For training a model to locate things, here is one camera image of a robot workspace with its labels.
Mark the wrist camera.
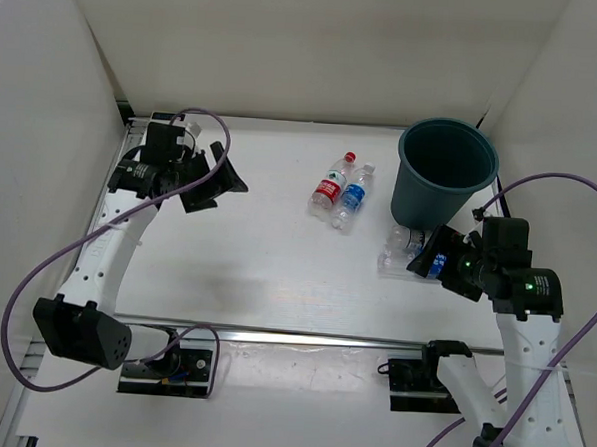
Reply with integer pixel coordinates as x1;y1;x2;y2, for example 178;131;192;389
140;122;197;166
469;208;532;270

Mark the small blue label bottle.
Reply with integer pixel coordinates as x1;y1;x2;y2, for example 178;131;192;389
330;163;376;232

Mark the aluminium front rail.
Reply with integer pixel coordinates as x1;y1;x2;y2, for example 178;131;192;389
111;314;507;356

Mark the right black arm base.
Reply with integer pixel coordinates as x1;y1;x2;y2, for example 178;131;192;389
377;340;473;415

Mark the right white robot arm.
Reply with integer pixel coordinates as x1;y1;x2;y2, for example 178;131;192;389
407;217;571;447

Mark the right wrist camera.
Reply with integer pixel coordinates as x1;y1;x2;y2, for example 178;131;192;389
469;208;532;270

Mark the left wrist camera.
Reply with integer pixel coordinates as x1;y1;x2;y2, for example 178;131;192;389
140;122;197;166

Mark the purple cable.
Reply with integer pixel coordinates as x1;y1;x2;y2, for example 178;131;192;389
0;98;233;402
416;165;597;447

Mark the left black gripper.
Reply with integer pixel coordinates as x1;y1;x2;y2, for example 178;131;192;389
167;139;250;216

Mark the dark teal plastic bin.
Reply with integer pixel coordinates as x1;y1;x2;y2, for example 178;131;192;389
390;118;500;230

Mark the black label clear bottle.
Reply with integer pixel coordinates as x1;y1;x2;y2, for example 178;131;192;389
385;225;431;256

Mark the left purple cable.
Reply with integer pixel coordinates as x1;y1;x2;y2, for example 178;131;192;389
0;98;233;402

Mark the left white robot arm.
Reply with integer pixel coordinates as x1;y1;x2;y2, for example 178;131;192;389
32;143;210;370

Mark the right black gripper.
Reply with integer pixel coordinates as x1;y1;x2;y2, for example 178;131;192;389
405;222;497;303

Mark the red label plastic bottle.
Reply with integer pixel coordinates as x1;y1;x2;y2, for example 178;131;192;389
307;151;356;219

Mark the large blue label bottle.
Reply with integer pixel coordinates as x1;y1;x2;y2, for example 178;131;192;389
376;250;446;283

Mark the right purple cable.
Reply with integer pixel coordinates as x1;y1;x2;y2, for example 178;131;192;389
416;165;597;447

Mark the blue corner sticker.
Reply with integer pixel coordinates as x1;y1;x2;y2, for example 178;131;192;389
150;112;174;122

